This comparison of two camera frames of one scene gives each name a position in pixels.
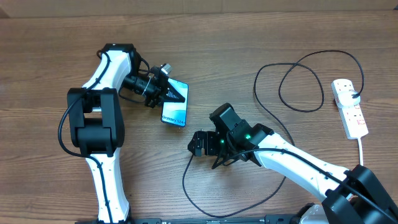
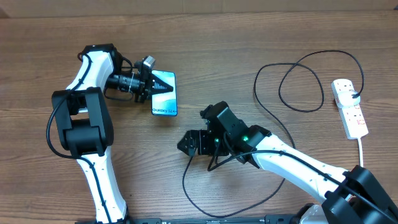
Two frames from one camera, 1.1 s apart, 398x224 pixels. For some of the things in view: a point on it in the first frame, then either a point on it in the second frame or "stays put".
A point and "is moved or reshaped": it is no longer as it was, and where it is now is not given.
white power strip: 352,117 stays put
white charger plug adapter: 345,99 stays put
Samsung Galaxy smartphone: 176,112 is moved or reshaped
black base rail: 268,219 stays put
